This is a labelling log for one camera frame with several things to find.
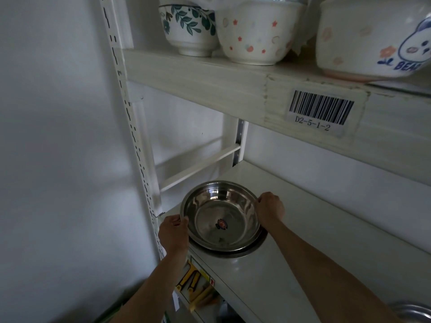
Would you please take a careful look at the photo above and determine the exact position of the green leaf ceramic bowl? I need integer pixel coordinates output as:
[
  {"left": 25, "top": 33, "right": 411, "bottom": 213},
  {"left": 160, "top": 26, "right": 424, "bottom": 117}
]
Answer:
[{"left": 158, "top": 0, "right": 220, "bottom": 57}]

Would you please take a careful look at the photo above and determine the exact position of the barcode label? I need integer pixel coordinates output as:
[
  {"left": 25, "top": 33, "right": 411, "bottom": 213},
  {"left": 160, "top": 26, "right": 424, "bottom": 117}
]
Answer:
[{"left": 286, "top": 89, "right": 355, "bottom": 136}]

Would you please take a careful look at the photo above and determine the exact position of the white perforated rack upright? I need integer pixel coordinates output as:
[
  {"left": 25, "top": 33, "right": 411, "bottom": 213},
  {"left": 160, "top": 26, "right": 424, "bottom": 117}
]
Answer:
[{"left": 99, "top": 0, "right": 166, "bottom": 260}]

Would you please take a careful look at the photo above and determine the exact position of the yellow shelf label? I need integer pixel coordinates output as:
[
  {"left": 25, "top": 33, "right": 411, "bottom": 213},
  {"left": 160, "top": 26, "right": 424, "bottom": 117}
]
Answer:
[{"left": 175, "top": 259, "right": 217, "bottom": 304}]

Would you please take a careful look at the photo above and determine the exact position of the person's right forearm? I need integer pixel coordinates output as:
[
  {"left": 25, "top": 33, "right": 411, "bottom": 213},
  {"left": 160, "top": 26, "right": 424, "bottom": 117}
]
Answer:
[{"left": 264, "top": 218, "right": 402, "bottom": 323}]

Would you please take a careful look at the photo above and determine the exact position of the cartoon print ceramic bowl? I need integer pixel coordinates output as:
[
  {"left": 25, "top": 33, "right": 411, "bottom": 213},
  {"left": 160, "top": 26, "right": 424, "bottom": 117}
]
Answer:
[{"left": 316, "top": 0, "right": 431, "bottom": 82}]

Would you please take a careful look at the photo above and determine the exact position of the stainless steel bowl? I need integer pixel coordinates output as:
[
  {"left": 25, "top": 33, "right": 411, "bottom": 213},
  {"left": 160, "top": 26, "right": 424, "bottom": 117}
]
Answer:
[
  {"left": 180, "top": 180, "right": 263, "bottom": 253},
  {"left": 189, "top": 228, "right": 268, "bottom": 259}
]

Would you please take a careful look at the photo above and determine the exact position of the person's left hand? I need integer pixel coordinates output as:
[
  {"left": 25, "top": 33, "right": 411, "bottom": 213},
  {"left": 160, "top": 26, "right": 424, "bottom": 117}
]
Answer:
[{"left": 158, "top": 214, "right": 190, "bottom": 256}]

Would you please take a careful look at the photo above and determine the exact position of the white wooden shelf board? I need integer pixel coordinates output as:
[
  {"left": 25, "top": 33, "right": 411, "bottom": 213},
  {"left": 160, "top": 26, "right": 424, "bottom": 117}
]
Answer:
[{"left": 123, "top": 48, "right": 431, "bottom": 186}]

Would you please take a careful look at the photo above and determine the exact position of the person's left forearm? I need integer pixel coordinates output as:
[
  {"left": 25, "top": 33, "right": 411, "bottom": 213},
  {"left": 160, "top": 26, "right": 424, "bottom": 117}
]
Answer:
[{"left": 110, "top": 246, "right": 189, "bottom": 323}]

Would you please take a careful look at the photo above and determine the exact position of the steel pan rim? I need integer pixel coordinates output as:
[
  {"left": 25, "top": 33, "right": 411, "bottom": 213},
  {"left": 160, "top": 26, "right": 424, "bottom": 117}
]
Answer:
[{"left": 387, "top": 301, "right": 431, "bottom": 323}]

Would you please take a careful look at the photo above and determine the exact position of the flower dotted ceramic bowl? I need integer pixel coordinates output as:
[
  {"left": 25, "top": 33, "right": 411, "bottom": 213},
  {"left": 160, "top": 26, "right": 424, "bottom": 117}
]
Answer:
[{"left": 215, "top": 0, "right": 308, "bottom": 66}]

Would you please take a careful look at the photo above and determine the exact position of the white rack cross brace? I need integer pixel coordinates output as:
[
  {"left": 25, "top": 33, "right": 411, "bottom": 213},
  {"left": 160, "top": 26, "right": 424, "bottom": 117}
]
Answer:
[{"left": 158, "top": 143, "right": 242, "bottom": 193}]

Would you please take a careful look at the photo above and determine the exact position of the person's right hand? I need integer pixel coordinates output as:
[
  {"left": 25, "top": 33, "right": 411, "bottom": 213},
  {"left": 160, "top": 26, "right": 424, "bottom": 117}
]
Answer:
[{"left": 255, "top": 192, "right": 286, "bottom": 232}]

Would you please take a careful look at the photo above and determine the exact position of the white smooth shelf board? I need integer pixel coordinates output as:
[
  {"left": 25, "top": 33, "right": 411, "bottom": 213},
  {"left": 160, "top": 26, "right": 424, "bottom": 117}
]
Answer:
[{"left": 162, "top": 160, "right": 431, "bottom": 323}]

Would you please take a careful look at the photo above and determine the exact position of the grey slotted rack upright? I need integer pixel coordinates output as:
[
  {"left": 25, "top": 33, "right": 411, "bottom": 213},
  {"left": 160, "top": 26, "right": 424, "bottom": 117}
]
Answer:
[{"left": 232, "top": 119, "right": 249, "bottom": 167}]

